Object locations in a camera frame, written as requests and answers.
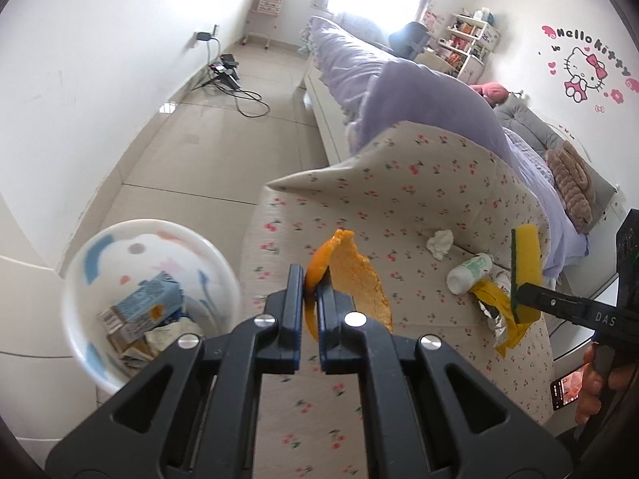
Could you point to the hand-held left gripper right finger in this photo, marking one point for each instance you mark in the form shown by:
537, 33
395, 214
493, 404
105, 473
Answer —
321, 354

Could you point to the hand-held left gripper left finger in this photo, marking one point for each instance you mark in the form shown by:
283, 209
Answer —
300, 339

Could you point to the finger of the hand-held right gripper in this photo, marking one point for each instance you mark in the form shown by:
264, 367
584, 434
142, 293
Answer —
564, 305

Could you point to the yellow and green sponge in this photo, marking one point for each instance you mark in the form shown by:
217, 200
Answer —
526, 269

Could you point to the orange fruit peel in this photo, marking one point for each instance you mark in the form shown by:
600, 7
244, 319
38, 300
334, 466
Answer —
359, 284

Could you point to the blue and white carton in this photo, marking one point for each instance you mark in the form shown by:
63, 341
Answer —
150, 299

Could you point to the white patterned plastic bin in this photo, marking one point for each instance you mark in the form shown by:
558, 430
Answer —
125, 239

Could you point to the person's right hand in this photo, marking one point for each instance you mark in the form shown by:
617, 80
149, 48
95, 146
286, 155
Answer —
589, 399

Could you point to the crumpled silver foil wrapper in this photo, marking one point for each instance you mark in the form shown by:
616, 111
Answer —
496, 322

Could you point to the yellow plastic bag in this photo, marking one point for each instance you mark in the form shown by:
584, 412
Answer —
491, 292

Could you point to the black smartphone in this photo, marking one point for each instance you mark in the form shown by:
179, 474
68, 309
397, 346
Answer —
566, 388

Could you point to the white plastic bottle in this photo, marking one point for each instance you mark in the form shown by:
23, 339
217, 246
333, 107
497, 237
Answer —
469, 273

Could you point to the brown fluffy pillow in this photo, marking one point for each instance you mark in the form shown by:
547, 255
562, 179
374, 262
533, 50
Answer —
571, 184

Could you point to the crumpled white tissue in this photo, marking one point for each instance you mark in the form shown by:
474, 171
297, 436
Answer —
439, 243

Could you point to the cherry print tablecloth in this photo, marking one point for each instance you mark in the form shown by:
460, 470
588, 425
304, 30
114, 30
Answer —
399, 199

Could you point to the grey pillow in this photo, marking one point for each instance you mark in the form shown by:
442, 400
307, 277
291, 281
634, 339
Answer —
529, 122

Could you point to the pink plush toy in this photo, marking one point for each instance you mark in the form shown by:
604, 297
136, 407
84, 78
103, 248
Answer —
491, 91

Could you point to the bed with purple blanket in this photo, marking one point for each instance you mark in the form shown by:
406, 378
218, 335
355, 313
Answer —
414, 90

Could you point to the white wardrobe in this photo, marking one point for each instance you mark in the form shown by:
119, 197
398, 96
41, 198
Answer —
30, 309

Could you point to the white storage shelf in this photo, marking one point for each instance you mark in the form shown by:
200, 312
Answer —
469, 40

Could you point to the dark blue office chair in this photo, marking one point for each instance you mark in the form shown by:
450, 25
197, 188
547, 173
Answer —
409, 40

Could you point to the purple window curtain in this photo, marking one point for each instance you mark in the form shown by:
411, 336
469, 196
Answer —
425, 5

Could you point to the pink small chair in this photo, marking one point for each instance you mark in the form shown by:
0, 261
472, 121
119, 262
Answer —
269, 5

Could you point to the pink cat wall sticker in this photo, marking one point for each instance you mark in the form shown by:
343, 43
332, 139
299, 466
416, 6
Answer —
584, 67

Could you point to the white bed frame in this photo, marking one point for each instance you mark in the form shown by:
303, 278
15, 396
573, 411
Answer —
324, 105

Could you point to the black wall charger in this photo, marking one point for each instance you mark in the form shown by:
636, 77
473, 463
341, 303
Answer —
203, 36

